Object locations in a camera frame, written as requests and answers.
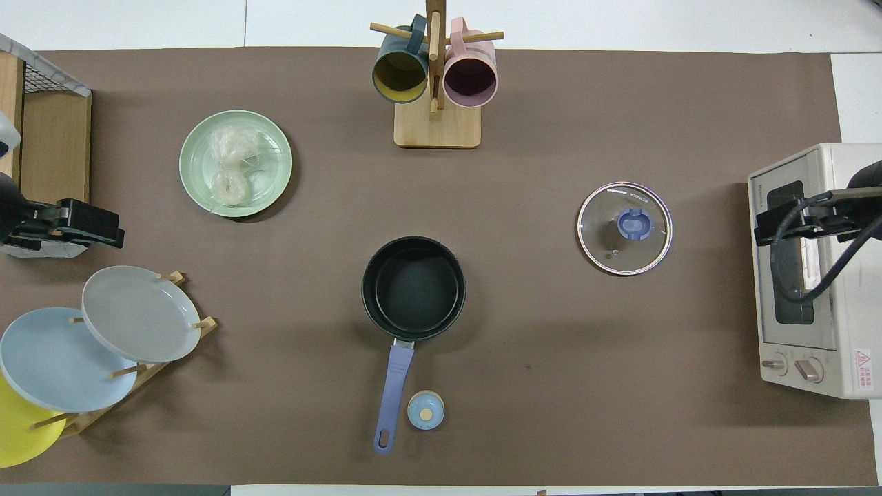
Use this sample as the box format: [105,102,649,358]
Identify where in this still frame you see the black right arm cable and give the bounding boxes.
[770,193,882,304]

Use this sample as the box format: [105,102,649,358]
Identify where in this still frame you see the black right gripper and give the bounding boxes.
[755,196,862,247]

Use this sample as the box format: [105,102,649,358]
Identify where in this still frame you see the glass lid blue knob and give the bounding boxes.
[576,181,673,276]

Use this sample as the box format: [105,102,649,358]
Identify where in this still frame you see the light blue plate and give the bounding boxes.
[0,307,139,413]

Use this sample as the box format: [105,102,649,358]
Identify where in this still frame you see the wooden mug tree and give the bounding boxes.
[370,0,504,149]

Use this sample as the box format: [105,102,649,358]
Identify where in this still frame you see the grey plate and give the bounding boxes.
[81,266,202,364]

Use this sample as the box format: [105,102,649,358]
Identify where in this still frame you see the wood and wire shelf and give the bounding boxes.
[0,33,92,259]

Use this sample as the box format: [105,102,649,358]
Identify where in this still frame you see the wooden plate rack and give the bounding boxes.
[31,271,218,439]

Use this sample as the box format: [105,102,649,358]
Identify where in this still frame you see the light green plate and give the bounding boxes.
[179,110,293,218]

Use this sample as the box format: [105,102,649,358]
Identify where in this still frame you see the dark teal mug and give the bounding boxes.
[372,15,430,105]

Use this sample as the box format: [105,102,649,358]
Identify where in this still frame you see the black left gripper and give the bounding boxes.
[7,200,125,250]

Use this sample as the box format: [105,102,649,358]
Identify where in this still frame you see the black pot purple handle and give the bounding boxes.
[361,236,467,455]

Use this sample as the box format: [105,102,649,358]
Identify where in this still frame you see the white vermicelli bundle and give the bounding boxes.
[209,126,266,209]

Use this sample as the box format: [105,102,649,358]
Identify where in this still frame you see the cream toaster oven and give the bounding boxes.
[748,143,882,400]

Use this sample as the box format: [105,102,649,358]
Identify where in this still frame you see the brown table mat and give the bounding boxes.
[0,47,879,486]

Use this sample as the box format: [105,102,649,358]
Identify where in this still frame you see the yellow plate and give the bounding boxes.
[0,372,68,469]

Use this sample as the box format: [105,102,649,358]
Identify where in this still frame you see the marbled white fabric piece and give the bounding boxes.
[0,33,92,97]

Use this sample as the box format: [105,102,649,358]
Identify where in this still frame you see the pink mug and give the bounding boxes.
[443,17,498,109]

